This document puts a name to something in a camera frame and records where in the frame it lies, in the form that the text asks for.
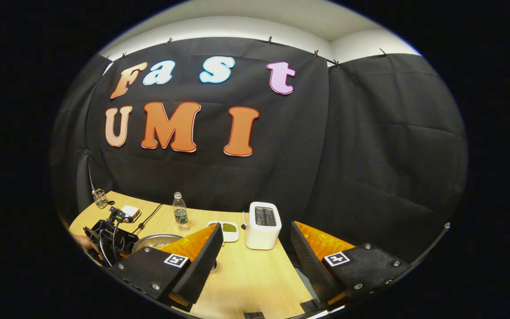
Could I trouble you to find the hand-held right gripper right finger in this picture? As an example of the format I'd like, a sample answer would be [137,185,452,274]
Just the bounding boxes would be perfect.
[290,221,411,306]

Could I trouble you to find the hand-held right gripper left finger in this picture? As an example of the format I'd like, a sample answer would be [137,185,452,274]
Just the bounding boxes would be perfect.
[110,222,224,307]

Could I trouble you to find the small glass jar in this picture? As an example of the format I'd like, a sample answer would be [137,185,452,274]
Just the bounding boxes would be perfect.
[92,188,108,209]

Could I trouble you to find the white divided bean plate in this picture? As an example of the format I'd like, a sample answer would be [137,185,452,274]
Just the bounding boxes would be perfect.
[206,221,240,243]

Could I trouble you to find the clear plastic water bottle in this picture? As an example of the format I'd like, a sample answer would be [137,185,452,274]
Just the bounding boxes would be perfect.
[173,192,191,232]

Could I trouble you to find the white toaster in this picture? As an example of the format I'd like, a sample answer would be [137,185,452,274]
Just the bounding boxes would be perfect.
[244,202,282,251]

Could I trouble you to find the black cable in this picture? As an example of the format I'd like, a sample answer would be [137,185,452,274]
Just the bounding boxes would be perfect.
[136,203,164,234]

